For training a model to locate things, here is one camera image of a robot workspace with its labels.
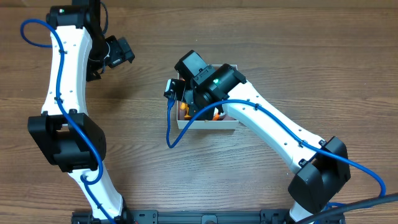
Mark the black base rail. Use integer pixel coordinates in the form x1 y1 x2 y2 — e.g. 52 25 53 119
71 209 346 224

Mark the black thick cable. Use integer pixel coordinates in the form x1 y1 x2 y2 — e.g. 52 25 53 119
295 193 398 224

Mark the left blue cable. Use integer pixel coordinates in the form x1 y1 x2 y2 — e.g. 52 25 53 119
20 19 116 224

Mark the white box pink interior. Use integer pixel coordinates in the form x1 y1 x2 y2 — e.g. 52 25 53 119
175 64 246 129

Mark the white plush duck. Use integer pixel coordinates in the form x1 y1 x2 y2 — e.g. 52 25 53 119
212 108 226 121

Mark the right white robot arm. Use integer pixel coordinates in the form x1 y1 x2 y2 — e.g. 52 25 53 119
164 50 351 223

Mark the orange dinosaur toy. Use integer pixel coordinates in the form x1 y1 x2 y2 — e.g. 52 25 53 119
178 103 192 120

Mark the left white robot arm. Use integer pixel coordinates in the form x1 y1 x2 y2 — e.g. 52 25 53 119
27 1 135 223

